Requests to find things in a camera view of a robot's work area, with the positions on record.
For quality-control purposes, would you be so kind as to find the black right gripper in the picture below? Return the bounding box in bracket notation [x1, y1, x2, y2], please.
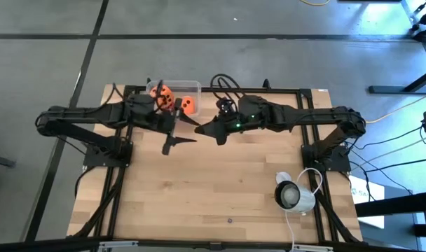
[193, 94, 270, 146]

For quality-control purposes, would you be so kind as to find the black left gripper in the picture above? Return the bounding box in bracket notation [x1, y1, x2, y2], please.
[127, 93, 202, 157]

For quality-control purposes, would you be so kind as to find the orange foam die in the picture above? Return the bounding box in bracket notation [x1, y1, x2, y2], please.
[180, 95, 196, 116]
[149, 85, 175, 111]

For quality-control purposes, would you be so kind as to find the clear plastic bin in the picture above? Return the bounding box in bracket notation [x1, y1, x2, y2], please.
[145, 79, 202, 118]

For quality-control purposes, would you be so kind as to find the white webcam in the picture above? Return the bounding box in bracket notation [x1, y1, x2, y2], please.
[274, 178, 317, 215]

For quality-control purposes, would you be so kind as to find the white printed board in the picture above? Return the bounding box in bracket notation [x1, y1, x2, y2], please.
[348, 174, 385, 229]

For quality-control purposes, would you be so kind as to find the black stand base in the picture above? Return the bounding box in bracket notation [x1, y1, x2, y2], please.
[369, 65, 426, 95]

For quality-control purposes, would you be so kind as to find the black stand beam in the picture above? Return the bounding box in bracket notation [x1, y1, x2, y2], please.
[355, 190, 426, 218]

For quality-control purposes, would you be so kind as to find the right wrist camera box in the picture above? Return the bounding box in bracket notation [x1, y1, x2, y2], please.
[216, 97, 239, 113]

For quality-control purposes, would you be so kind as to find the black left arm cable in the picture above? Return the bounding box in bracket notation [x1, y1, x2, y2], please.
[109, 79, 165, 113]

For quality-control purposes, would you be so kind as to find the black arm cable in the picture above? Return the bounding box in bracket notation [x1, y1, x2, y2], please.
[210, 72, 248, 104]
[109, 79, 165, 113]

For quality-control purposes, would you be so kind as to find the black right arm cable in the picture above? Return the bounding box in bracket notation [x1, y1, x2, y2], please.
[210, 72, 248, 104]

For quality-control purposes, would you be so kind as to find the black aluminium table frame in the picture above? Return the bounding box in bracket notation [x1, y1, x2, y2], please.
[67, 83, 363, 246]

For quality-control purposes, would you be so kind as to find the black cable bundle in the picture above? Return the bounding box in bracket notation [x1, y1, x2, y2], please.
[72, 167, 127, 239]
[312, 190, 363, 244]

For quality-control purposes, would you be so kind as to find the white lamp cable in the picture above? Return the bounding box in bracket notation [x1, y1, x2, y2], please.
[284, 167, 325, 252]

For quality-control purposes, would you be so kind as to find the silver aluminium bracket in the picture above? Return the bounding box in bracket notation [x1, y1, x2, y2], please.
[293, 244, 333, 252]
[99, 240, 139, 249]

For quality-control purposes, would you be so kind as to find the yellow hanging cable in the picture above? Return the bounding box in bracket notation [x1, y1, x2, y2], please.
[299, 0, 331, 7]
[365, 91, 426, 125]

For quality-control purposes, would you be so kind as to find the black frame crossbeam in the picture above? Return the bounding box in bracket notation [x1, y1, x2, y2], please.
[0, 234, 426, 252]

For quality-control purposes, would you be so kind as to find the black floor cable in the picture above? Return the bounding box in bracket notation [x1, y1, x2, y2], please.
[365, 157, 426, 174]
[349, 125, 426, 151]

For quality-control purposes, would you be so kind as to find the beige floor cable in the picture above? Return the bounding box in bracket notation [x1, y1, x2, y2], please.
[349, 129, 426, 167]

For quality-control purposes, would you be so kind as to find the grey metal stand frame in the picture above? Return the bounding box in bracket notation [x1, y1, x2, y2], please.
[400, 0, 426, 67]

